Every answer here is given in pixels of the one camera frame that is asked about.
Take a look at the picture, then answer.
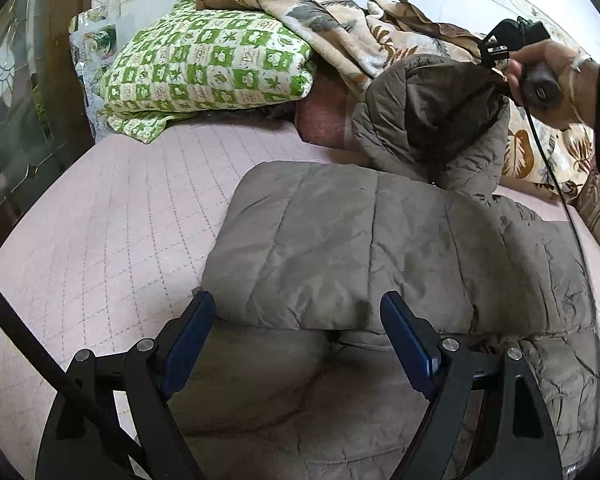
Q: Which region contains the grey quilted puffer jacket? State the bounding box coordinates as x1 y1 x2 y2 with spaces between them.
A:
172 55 600 479

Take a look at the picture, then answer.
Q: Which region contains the person's right hand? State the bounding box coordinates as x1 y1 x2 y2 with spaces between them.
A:
507 40 600 129

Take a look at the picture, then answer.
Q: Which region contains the reddish brown pillow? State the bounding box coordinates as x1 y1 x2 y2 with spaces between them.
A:
294 77 360 152

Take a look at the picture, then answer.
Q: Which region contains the green checkered pillow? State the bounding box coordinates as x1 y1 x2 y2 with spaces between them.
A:
99 0 315 144

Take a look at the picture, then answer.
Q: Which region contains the pink quilted bed sheet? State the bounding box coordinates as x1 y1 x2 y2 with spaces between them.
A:
0 119 600 480

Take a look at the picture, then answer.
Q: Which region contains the black cable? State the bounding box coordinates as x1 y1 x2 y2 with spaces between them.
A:
521 102 596 306

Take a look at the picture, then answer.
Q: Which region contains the dark wooden glass door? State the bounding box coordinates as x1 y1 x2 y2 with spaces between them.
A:
0 0 94 247

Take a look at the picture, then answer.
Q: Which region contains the plastic wrapped item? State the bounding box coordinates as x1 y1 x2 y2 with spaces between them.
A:
69 4 118 143

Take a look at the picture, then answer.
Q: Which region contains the leaf pattern fleece blanket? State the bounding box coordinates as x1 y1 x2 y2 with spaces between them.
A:
233 0 594 200

